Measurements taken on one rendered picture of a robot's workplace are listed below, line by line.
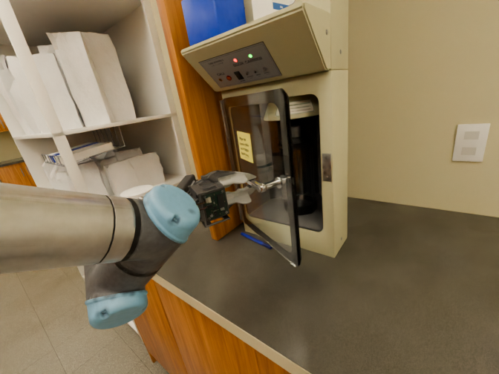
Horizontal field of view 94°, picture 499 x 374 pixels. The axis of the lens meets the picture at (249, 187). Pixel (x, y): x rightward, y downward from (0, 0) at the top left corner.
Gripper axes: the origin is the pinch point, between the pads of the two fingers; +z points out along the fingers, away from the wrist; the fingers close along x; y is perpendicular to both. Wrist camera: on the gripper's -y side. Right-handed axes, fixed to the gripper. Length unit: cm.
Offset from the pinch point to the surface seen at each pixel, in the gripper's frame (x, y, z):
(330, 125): 9.9, 6.8, 18.2
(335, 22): 29.6, 6.3, 20.7
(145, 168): -15, -118, -19
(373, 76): 19, -12, 57
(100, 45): 58, -127, -22
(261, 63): 24.6, -1.7, 7.4
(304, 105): 14.6, -2.4, 18.9
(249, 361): -43.3, 7.7, -11.1
